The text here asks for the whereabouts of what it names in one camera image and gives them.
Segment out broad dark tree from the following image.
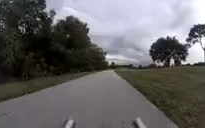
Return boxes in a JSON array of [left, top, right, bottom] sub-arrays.
[[148, 35, 190, 68]]

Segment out grey concrete path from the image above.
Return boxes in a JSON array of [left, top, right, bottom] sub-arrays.
[[0, 69, 180, 128]]

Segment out tall pale-trunk tree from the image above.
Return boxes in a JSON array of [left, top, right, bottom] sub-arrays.
[[185, 20, 205, 65]]

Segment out robot's own part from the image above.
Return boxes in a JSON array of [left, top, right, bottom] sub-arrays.
[[134, 117, 147, 128], [63, 118, 76, 128]]

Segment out grass field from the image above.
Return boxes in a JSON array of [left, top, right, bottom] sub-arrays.
[[114, 64, 205, 128]]

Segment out distant tree line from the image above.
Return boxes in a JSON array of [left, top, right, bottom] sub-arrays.
[[108, 61, 205, 70]]

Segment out row of dense trees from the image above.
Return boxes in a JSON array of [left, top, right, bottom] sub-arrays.
[[0, 0, 110, 84]]

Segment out grass verge strip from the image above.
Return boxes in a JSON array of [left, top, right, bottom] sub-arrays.
[[0, 69, 103, 106]]

